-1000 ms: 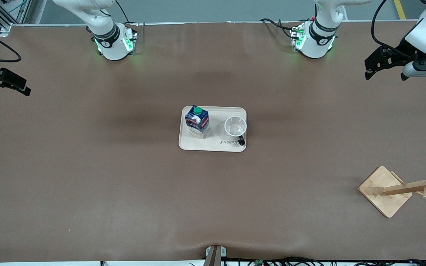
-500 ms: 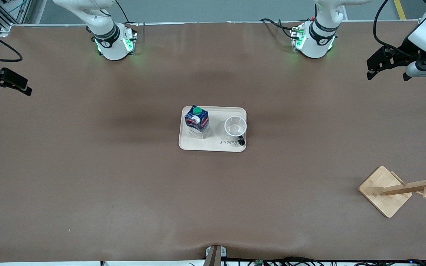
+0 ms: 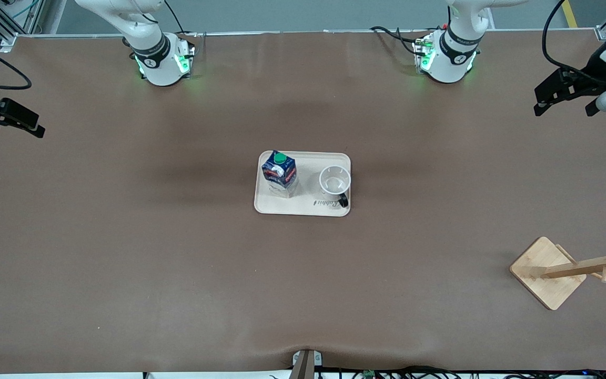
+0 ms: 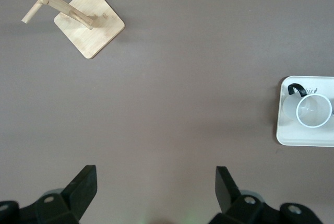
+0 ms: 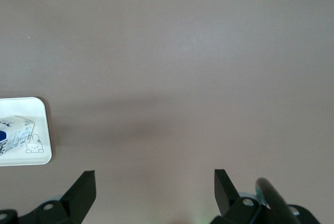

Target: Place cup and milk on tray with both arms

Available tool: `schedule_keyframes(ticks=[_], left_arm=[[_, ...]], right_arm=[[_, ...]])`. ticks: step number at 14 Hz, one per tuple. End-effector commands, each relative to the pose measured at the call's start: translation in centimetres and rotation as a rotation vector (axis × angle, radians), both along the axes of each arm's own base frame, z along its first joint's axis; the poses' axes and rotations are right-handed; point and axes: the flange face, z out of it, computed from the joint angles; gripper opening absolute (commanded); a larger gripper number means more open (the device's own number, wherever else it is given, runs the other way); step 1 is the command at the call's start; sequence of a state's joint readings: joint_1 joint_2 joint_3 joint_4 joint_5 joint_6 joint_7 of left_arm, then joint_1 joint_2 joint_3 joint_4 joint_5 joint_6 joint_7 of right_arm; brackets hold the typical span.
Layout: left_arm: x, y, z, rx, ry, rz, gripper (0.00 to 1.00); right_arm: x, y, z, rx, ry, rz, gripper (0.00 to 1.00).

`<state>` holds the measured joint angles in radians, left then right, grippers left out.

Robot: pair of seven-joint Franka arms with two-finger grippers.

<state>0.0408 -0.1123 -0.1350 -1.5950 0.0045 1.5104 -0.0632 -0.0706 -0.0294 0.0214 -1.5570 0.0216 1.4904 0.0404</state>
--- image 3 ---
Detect bamboo mug tree stand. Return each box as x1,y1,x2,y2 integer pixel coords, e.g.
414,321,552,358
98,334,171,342
510,229,606,311

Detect brown table cover sheet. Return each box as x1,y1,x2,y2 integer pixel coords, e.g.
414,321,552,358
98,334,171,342
0,29,606,375

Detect white rabbit print tray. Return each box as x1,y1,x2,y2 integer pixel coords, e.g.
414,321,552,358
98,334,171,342
254,151,352,217

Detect black left arm base cable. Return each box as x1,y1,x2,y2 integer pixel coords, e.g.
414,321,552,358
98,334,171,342
370,25,421,56

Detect white smiley mug black handle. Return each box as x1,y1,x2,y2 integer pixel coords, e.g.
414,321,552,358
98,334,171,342
318,165,352,208

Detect blue milk carton green cap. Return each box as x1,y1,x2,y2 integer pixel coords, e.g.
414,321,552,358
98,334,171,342
261,150,299,198

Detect black arm base cable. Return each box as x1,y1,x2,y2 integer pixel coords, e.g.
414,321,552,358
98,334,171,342
370,25,421,56
163,0,201,51

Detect black right arm base cable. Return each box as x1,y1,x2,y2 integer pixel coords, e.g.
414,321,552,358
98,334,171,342
163,0,201,51

